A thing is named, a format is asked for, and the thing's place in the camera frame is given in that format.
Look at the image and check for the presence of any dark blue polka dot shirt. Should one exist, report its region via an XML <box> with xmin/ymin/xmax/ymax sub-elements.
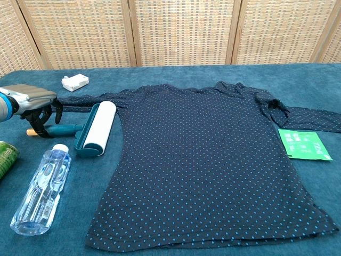
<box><xmin>50</xmin><ymin>81</ymin><xmax>341</xmax><ymax>250</ymax></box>

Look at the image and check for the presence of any woven wooden folding screen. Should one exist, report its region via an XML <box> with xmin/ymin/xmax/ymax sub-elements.
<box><xmin>0</xmin><ymin>0</ymin><xmax>341</xmax><ymax>78</ymax></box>

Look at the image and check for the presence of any green drink can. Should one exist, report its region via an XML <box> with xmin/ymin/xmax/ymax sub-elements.
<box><xmin>0</xmin><ymin>140</ymin><xmax>20</xmax><ymax>180</ymax></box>

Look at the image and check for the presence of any teal tablecloth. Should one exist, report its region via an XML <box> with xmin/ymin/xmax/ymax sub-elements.
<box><xmin>0</xmin><ymin>62</ymin><xmax>341</xmax><ymax>256</ymax></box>

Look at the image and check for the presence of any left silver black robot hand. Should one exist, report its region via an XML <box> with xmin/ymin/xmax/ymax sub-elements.
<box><xmin>0</xmin><ymin>84</ymin><xmax>64</xmax><ymax>139</ymax></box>

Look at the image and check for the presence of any teal white lint roller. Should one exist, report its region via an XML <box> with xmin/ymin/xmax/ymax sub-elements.
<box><xmin>26</xmin><ymin>100</ymin><xmax>117</xmax><ymax>158</ymax></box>

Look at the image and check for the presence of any small white box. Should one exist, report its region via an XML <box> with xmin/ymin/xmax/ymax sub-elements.
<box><xmin>61</xmin><ymin>74</ymin><xmax>90</xmax><ymax>93</ymax></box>

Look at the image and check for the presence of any clear plastic water bottle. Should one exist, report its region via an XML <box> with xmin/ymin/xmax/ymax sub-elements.
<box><xmin>10</xmin><ymin>143</ymin><xmax>72</xmax><ymax>236</ymax></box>

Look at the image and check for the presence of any green foil packet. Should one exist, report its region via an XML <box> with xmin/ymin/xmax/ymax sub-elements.
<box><xmin>277</xmin><ymin>128</ymin><xmax>334</xmax><ymax>162</ymax></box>

